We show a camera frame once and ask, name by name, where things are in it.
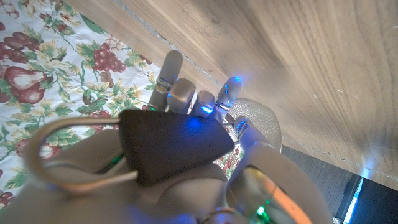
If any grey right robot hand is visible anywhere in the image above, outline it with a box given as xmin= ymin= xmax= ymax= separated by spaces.
xmin=0 ymin=49 xmax=334 ymax=224

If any fruit print backdrop cloth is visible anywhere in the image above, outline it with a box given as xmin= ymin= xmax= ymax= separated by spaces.
xmin=0 ymin=0 xmax=247 ymax=210

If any metal mesh sieve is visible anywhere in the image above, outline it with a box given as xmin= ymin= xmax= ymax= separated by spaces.
xmin=25 ymin=97 xmax=283 ymax=194

